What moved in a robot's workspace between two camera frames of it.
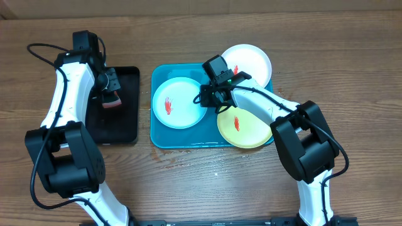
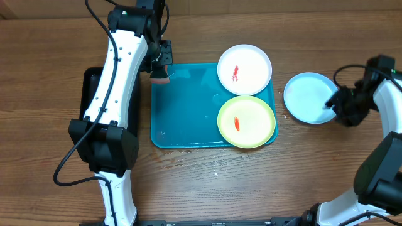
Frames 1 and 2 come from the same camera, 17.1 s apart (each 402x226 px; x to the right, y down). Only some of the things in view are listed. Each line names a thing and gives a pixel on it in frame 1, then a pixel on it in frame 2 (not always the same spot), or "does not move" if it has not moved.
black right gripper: [210, 93] → [338, 102]
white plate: [250, 59] does not move
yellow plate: [244, 129] does not move
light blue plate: [173, 103] → [305, 96]
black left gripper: [109, 92] → [168, 49]
